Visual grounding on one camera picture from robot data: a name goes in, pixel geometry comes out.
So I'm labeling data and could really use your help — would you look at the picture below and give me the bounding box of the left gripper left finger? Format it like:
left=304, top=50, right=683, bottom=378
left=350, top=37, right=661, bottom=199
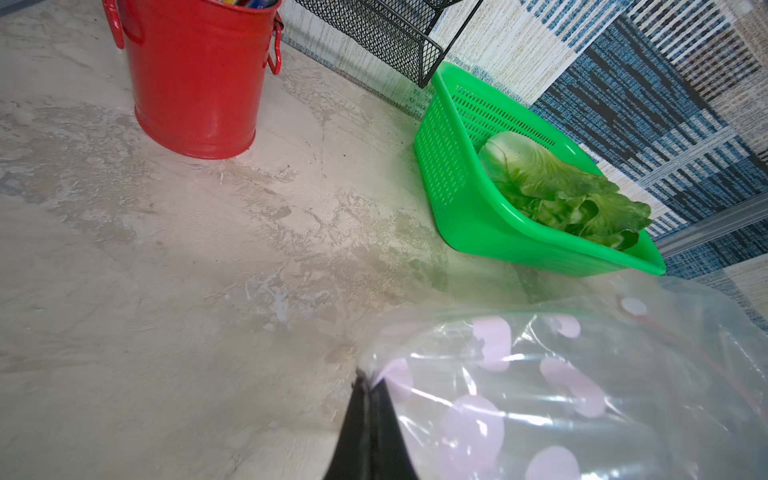
left=324, top=371, right=368, bottom=480

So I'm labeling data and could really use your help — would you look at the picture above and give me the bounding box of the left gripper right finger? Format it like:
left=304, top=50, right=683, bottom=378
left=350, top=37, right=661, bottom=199
left=367, top=379, right=418, bottom=480

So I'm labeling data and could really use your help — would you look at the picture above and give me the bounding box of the pink-zip clear bag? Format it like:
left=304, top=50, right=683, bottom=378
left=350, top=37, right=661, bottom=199
left=359, top=276, right=767, bottom=479

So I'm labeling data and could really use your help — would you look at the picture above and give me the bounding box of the chinese cabbage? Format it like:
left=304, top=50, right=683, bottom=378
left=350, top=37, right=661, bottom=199
left=478, top=131, right=651, bottom=251

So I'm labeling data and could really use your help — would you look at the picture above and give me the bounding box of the green plastic basket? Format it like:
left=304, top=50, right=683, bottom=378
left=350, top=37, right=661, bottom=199
left=414, top=62, right=666, bottom=277

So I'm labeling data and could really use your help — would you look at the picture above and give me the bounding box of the red pencil cup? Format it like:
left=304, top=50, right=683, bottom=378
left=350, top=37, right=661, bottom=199
left=102, top=0, right=284, bottom=160

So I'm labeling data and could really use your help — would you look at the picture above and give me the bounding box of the coloured pencils bundle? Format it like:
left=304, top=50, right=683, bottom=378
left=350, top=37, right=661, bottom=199
left=220, top=0, right=277, bottom=9

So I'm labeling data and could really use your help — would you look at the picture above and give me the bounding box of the black wire shelf rack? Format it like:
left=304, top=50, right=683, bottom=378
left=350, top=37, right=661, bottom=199
left=282, top=1, right=482, bottom=91

